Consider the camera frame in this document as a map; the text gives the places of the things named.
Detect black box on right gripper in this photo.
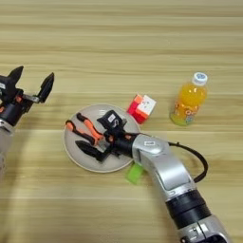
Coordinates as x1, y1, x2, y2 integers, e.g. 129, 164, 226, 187
96, 109, 126, 135

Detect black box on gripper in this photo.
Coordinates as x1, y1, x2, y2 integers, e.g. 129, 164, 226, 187
0, 75, 17, 103
96, 109, 126, 135

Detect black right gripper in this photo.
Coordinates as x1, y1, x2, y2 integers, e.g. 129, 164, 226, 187
74, 116, 140, 163

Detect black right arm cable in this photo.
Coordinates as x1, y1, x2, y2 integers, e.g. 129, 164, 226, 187
166, 140, 210, 184

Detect orange juice bottle white cap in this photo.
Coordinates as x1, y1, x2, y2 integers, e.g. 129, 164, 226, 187
169, 71, 209, 127

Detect orange black needle-nose pliers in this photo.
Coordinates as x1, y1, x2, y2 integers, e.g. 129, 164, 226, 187
65, 112, 106, 147

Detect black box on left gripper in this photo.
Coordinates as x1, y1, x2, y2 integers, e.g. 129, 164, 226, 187
0, 75, 17, 103

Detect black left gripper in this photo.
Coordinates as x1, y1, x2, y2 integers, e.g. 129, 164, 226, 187
0, 65, 56, 128

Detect multicolour puzzle cube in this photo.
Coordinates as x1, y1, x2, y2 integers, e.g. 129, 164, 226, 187
126, 93, 158, 124

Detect round beige plate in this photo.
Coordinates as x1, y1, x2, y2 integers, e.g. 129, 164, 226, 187
63, 103, 142, 175

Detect green rectangular block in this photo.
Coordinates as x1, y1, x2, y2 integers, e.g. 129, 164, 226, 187
124, 162, 145, 185

